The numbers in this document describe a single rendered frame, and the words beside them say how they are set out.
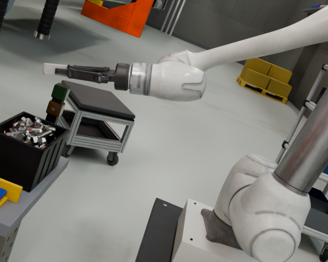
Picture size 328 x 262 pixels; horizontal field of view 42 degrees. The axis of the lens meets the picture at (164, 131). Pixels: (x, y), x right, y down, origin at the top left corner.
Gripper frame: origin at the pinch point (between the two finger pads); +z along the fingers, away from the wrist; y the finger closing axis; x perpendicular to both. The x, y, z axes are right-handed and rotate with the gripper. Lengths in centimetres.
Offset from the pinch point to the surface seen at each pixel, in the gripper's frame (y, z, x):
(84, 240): -35, -6, 74
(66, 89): -0.5, -2.9, 5.2
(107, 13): -363, 30, -1
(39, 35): -9.1, 7.3, -8.0
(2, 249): 25.0, 5.8, 41.7
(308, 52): -842, -361, 53
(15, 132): 20.2, 4.4, 12.4
